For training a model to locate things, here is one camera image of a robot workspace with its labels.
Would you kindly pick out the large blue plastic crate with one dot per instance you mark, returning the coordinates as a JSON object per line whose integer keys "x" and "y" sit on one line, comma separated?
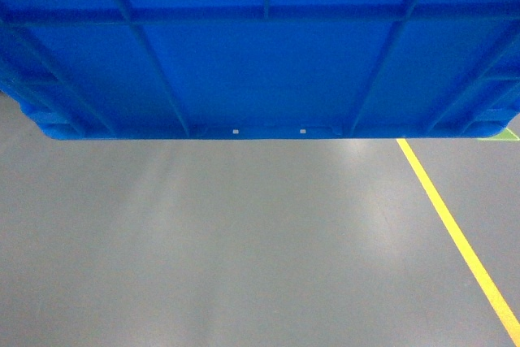
{"x": 262, "y": 69}

